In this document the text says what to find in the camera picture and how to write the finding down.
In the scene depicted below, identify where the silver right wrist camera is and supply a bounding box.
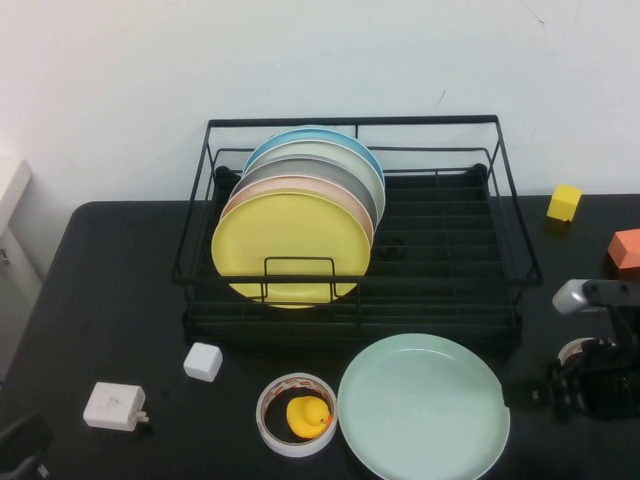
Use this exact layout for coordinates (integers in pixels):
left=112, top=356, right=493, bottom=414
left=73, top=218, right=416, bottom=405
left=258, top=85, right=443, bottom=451
left=551, top=278, right=640, bottom=316

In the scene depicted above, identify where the small white cube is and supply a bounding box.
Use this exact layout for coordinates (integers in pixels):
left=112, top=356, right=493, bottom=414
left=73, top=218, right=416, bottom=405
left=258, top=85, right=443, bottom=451
left=182, top=341, right=224, bottom=384

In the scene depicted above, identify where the pink plate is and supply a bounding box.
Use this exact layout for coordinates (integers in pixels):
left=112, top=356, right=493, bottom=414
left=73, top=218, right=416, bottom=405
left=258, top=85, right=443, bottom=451
left=220, top=175, right=377, bottom=242

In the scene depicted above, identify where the grey plate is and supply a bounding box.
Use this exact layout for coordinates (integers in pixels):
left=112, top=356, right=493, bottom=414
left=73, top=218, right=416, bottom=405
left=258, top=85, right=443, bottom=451
left=231, top=157, right=381, bottom=226

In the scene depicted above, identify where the orange cube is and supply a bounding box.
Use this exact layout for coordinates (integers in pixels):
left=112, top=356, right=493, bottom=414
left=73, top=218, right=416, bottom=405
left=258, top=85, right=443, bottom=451
left=606, top=229, right=640, bottom=280

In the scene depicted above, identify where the cream white plate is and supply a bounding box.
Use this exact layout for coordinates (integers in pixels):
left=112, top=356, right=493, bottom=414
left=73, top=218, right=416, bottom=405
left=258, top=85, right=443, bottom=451
left=242, top=140, right=386, bottom=221

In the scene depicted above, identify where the white double-sided tape roll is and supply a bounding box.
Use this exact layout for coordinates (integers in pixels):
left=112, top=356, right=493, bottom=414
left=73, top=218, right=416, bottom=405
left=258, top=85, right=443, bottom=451
left=557, top=337, right=597, bottom=367
left=255, top=372, right=338, bottom=457

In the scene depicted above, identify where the white power adapter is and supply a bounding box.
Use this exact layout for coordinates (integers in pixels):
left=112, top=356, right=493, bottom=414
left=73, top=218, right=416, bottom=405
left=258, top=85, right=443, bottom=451
left=82, top=381, right=151, bottom=430

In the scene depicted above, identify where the black wire dish rack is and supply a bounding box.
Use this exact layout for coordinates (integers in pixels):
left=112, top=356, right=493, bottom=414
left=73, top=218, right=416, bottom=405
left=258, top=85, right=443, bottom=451
left=170, top=114, right=544, bottom=351

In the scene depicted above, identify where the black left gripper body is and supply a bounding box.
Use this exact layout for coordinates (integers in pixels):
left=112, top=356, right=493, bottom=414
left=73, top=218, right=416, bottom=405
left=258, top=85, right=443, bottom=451
left=0, top=413, right=54, bottom=480

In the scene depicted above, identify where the yellow plate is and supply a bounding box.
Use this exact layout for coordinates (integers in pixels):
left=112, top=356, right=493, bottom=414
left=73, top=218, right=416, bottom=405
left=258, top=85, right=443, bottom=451
left=211, top=189, right=373, bottom=310

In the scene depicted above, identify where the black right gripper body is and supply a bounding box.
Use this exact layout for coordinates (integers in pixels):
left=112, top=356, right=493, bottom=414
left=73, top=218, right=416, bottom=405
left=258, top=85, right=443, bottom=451
left=547, top=337, right=640, bottom=422

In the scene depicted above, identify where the yellow rubber duck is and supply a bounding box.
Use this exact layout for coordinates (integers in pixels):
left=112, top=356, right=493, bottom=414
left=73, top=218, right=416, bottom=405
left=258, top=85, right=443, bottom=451
left=285, top=395, right=334, bottom=439

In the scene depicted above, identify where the white cabinet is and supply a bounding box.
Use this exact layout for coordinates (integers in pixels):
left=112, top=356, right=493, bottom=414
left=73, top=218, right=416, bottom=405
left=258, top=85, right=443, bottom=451
left=0, top=159, right=44, bottom=376

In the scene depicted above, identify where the yellow cube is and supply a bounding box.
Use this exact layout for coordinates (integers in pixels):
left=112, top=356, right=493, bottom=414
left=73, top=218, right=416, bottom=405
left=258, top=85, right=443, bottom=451
left=545, top=184, right=584, bottom=223

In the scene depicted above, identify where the mint green plate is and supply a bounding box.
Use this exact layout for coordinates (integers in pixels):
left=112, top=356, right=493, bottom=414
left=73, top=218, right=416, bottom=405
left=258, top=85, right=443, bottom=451
left=337, top=333, right=512, bottom=480

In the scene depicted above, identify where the blue plate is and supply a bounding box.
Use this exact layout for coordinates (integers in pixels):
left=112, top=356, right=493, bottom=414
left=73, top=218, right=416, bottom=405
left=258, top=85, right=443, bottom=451
left=244, top=126, right=386, bottom=189

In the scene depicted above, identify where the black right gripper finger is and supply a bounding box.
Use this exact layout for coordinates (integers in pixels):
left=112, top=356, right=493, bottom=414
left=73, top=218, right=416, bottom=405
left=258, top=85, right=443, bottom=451
left=501, top=378, right=554, bottom=409

